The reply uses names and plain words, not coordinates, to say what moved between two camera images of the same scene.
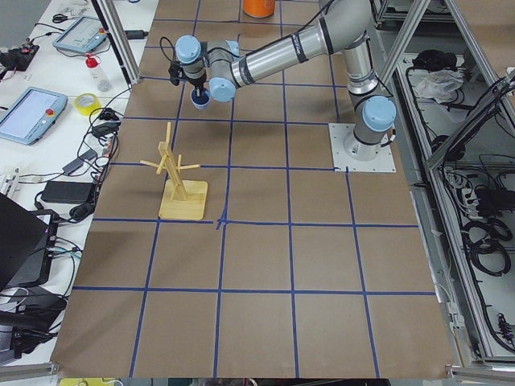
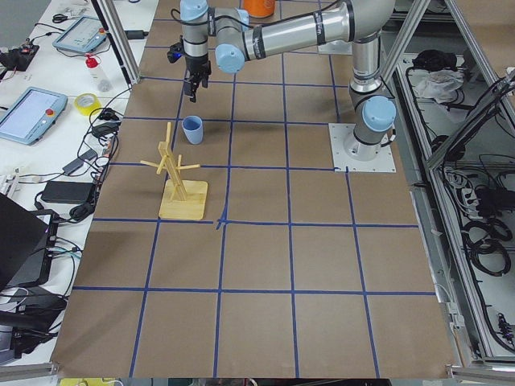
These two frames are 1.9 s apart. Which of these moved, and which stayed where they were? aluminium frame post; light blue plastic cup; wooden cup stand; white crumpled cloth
Moved: light blue plastic cup
Stayed: wooden cup stand; white crumpled cloth; aluminium frame post
